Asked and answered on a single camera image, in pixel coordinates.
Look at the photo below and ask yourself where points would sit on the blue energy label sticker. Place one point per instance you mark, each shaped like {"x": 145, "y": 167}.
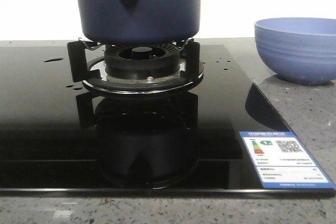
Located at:
{"x": 282, "y": 162}

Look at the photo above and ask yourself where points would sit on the blue ribbed bowl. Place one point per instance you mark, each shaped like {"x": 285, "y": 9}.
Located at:
{"x": 298, "y": 49}

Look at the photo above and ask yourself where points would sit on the black glass gas stove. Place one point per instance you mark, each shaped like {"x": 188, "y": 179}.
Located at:
{"x": 57, "y": 138}

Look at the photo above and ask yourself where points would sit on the blue cooking pot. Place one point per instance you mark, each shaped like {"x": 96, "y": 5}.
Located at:
{"x": 139, "y": 21}

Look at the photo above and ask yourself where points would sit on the black gas burner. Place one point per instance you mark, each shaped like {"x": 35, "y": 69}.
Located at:
{"x": 139, "y": 62}

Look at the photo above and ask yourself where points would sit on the black pot support grate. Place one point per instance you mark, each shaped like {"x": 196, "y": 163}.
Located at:
{"x": 93, "y": 75}

